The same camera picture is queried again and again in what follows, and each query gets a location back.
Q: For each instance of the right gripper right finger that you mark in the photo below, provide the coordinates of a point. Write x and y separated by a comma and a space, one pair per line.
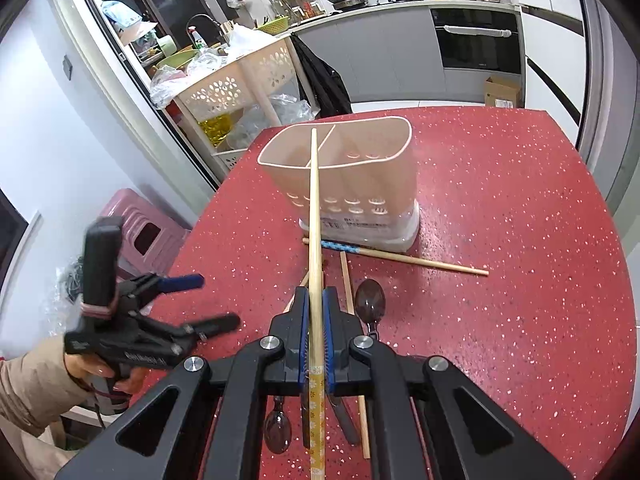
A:
342, 370

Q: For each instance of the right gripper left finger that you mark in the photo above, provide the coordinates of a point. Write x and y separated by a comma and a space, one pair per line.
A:
287, 372

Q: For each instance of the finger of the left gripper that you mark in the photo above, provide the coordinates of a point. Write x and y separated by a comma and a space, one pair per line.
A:
212, 327
180, 283

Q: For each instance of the dark brown plastic spoon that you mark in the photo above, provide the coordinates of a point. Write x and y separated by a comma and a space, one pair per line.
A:
370, 305

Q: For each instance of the beige sleeved left forearm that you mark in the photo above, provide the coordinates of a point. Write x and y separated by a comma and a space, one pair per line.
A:
36, 388

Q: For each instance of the black kitchen faucet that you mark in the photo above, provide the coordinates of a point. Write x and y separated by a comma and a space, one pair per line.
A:
208, 29

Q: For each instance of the person's left hand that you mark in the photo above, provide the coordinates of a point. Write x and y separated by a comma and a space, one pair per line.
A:
83, 367

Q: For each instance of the pink plastic stool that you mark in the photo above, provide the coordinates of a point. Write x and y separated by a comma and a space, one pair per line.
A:
151, 241

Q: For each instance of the blue patterned bamboo chopstick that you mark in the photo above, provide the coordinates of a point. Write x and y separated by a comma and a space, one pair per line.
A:
392, 256

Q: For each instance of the pink utensil holder caddy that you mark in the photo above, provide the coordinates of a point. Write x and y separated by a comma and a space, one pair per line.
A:
367, 179

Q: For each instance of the beige perforated storage cart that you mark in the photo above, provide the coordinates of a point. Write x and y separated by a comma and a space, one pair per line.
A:
245, 82

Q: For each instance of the clear plastic bags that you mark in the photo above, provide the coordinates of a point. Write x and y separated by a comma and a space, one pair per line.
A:
168, 82

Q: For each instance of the green bowl on counter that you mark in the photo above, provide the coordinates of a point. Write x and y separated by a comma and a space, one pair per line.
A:
179, 59

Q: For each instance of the black jacket hanging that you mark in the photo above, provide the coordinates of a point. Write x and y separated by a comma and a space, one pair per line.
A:
326, 84

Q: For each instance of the cardboard box on floor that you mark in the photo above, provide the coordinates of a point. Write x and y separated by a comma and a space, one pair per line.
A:
502, 92

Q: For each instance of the black built-in oven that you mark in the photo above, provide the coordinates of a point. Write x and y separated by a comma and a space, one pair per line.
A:
477, 39

